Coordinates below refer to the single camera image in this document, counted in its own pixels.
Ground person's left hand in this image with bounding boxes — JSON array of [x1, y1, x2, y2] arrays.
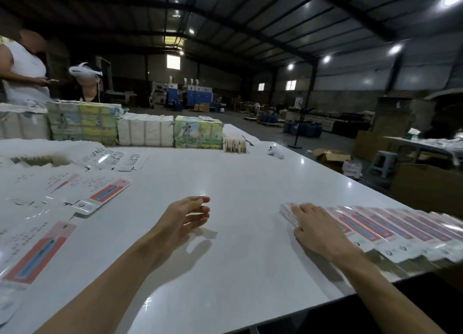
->
[[152, 195, 212, 253]]

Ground person's right hand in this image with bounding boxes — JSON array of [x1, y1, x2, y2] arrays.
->
[[291, 203, 359, 269]]

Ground pile of carton blanks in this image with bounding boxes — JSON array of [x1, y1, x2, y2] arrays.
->
[[0, 140, 149, 324]]

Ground person's left forearm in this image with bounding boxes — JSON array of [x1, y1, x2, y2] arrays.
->
[[36, 236, 178, 334]]

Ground person's right forearm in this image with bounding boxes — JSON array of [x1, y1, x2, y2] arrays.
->
[[336, 250, 446, 334]]

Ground white plastic bags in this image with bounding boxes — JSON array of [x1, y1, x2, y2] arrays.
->
[[343, 158, 364, 179]]

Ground open cardboard box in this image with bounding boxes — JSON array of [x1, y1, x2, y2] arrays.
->
[[313, 148, 352, 170]]

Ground green printed carton bundle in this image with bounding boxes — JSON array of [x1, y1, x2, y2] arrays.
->
[[174, 115, 224, 150]]

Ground white stool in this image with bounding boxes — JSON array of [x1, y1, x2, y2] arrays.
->
[[370, 151, 400, 179]]

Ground small beige card stack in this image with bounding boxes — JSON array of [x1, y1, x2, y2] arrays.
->
[[223, 135, 247, 153]]

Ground row of white cartons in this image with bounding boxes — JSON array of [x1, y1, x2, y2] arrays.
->
[[116, 112, 175, 147], [0, 102, 52, 140]]

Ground blue bins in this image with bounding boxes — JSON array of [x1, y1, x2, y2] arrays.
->
[[284, 120, 324, 139]]

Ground black floor stand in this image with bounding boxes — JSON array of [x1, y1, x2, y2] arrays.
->
[[289, 91, 319, 150]]

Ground large cardboard box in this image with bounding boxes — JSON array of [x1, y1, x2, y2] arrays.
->
[[389, 164, 463, 215]]

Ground tall cardboard box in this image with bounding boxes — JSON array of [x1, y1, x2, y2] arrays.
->
[[353, 95, 417, 161]]

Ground blue machine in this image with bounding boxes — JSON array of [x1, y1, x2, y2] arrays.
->
[[166, 77, 214, 110]]

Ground green yellow carton bundle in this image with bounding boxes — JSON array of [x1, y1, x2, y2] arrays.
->
[[45, 100, 124, 145]]

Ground pile of white sheets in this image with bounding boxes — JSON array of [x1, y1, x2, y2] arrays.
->
[[405, 131, 463, 152]]

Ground white headset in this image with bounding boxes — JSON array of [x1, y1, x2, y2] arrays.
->
[[68, 62, 104, 85]]

